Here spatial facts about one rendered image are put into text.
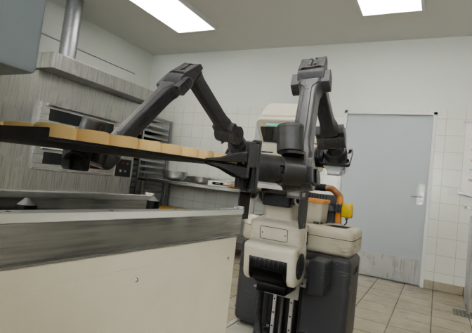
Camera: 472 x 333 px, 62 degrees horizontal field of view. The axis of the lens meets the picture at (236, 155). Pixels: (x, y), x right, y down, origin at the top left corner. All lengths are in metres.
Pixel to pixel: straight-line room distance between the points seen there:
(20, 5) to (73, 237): 0.37
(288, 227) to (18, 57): 1.41
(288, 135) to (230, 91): 5.33
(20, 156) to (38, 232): 3.85
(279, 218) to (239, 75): 4.62
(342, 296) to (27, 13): 1.71
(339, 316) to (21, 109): 3.61
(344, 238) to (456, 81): 3.82
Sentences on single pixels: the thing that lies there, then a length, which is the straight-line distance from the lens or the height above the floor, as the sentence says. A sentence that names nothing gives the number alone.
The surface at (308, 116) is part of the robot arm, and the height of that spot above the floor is 1.15.
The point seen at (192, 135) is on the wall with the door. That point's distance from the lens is 6.31.
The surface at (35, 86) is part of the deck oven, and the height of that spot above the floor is 1.68.
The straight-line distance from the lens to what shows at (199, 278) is 0.84.
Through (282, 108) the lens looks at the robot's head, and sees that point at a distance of 1.64.
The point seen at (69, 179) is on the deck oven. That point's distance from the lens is 4.64.
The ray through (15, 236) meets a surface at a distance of 0.54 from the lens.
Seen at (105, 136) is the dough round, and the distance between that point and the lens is 0.56.
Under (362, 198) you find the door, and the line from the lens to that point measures 5.28.
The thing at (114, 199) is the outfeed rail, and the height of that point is 0.89.
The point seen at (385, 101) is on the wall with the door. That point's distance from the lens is 5.37.
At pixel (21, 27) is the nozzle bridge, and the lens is 0.29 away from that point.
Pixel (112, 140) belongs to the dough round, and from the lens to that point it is 0.60.
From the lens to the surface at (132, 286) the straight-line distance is 0.68.
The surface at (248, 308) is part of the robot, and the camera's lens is 2.03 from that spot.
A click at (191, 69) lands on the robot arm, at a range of 1.38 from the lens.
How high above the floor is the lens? 0.97
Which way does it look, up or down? 4 degrees up
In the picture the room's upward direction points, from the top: 7 degrees clockwise
